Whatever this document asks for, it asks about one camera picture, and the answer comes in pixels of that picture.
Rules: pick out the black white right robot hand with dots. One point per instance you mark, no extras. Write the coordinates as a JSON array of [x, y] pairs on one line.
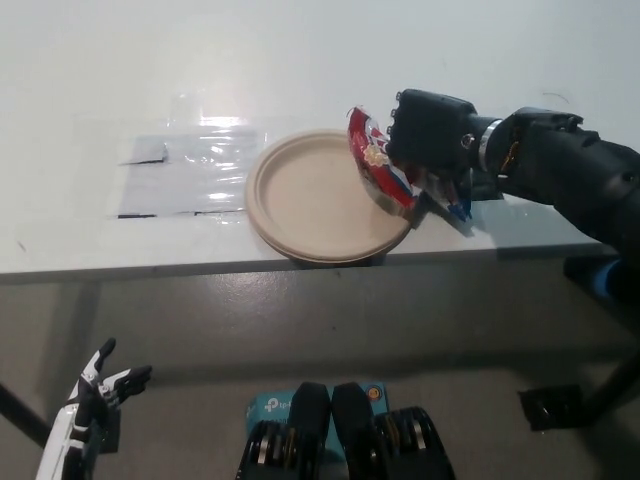
[[430, 130]]

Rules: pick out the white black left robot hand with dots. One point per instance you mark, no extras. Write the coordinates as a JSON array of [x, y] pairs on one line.
[[62, 440]]

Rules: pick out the red blue sunflower seed bag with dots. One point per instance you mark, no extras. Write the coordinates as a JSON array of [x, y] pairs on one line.
[[372, 160]]

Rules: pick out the beige paper plate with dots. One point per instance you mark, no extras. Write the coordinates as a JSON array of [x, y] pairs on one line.
[[310, 200]]

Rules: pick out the teal router box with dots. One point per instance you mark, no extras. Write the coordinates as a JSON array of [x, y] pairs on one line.
[[265, 407]]

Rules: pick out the black and blue clamp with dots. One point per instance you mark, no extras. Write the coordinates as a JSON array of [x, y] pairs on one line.
[[582, 275]]

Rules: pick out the clear plastic taped sheet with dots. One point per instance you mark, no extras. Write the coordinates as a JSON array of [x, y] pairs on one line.
[[195, 175]]

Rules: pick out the large black floor tape patch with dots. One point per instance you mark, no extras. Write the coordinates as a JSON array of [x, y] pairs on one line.
[[550, 410]]

